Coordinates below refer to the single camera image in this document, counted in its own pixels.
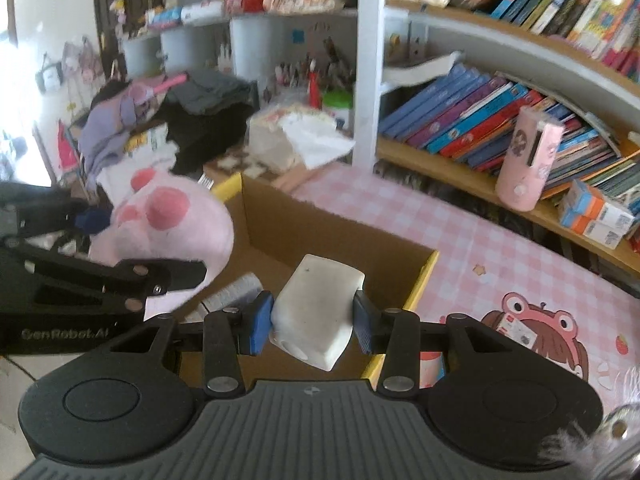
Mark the white bookshelf with wooden boards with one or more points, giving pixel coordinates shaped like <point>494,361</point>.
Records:
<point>370,85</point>

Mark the pink cylindrical desk appliance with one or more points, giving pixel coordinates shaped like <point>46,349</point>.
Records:
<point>525,170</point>

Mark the pink hanging bag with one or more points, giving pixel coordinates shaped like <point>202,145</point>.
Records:
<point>80,60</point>

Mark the grey fluffy fur trim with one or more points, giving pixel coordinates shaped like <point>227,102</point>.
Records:
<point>615,450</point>

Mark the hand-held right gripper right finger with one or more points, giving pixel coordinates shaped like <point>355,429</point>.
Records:
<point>364,327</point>

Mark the pink plush paw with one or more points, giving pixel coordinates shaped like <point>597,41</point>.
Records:
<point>170,230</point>

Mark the row of blue purple books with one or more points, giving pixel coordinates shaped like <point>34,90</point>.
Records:
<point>450,115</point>

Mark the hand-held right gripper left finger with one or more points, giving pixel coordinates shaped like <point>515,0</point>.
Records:
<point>257,325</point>

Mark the small white staples box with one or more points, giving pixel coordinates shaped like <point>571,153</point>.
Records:
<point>517,332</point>

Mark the tissue box with white tissue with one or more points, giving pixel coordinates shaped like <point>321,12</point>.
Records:
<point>270,145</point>

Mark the green lidded jar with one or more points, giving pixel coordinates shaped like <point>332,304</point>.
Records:
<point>339,107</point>

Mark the open white book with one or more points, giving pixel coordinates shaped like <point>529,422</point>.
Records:
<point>425,67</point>

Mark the checkered wooden box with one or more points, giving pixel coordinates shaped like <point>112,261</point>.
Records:
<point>235,165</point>

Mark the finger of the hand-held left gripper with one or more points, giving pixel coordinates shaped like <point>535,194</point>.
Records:
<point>170,275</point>
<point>92,221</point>

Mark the orange blue white carton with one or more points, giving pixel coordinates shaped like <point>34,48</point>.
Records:
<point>595,200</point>
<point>595,234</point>

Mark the yellow cardboard box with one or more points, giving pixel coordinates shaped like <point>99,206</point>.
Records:
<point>300,240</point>

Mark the purple garment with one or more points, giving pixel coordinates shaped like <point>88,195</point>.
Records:
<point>100,130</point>

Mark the grey folded garment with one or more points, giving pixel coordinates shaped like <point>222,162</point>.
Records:
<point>210,87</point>

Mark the black clothes pile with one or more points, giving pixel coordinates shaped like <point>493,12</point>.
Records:
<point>200,135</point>

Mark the white printed shirt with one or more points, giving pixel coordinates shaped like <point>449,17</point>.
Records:
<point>155,152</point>

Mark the white hanging bag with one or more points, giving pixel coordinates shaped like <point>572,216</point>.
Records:
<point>50,74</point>

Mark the pink checked printed tablecloth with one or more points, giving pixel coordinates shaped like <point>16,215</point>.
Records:
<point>450,240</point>

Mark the red bottle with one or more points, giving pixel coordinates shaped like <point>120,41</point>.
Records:
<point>315,90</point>

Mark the white charger block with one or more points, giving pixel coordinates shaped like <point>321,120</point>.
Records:
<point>315,305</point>

